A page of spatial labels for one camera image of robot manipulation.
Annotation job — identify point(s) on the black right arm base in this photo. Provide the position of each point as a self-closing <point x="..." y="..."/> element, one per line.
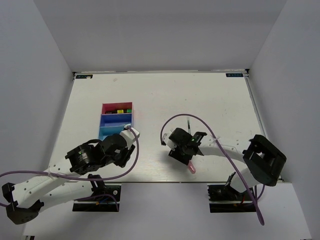
<point x="221" y="202"/>

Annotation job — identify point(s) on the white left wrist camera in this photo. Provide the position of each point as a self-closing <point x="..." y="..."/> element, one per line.
<point x="130" y="134"/>

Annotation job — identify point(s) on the left corner table sticker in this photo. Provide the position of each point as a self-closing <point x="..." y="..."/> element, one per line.
<point x="84" y="76"/>

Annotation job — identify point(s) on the corner table sticker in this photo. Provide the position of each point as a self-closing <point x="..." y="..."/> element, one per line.
<point x="84" y="76"/>
<point x="234" y="75"/>

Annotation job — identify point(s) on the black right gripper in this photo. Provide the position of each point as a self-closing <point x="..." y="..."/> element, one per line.
<point x="176" y="155"/>

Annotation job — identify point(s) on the orange cap black highlighter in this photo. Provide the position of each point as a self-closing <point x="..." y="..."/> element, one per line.
<point x="111" y="112"/>

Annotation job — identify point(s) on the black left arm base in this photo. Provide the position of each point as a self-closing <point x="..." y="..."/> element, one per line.
<point x="105" y="201"/>

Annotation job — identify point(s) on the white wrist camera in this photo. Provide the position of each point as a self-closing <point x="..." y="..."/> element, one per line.
<point x="130" y="134"/>
<point x="165" y="141"/>

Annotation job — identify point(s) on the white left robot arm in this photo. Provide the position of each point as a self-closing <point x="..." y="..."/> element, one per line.
<point x="69" y="179"/>

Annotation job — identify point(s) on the green ink pen refill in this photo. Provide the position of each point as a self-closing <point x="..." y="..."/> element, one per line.
<point x="189" y="125"/>

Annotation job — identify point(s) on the pink blue tiered organizer box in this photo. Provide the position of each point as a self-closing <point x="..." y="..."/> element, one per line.
<point x="109" y="122"/>

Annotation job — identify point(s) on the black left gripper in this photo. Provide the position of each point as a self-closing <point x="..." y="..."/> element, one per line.
<point x="127" y="154"/>

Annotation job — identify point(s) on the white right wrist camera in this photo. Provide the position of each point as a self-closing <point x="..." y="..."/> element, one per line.
<point x="165" y="141"/>

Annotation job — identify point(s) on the right corner table sticker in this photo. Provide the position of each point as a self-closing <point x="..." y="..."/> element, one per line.
<point x="234" y="75"/>

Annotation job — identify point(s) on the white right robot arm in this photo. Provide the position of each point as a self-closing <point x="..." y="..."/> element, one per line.
<point x="264" y="161"/>

